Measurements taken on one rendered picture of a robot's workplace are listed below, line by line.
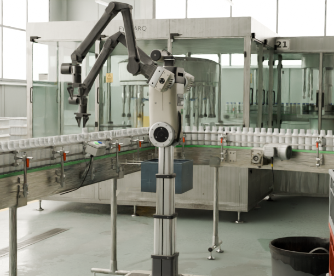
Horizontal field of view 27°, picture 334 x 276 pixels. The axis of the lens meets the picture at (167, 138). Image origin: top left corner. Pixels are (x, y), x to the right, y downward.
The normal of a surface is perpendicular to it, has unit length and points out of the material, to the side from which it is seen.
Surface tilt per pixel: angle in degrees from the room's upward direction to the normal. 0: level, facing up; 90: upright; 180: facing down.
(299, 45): 90
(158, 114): 101
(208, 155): 90
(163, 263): 90
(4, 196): 90
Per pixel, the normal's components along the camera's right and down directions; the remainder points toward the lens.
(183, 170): 0.96, 0.03
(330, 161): -0.57, 0.04
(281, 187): -0.30, 0.05
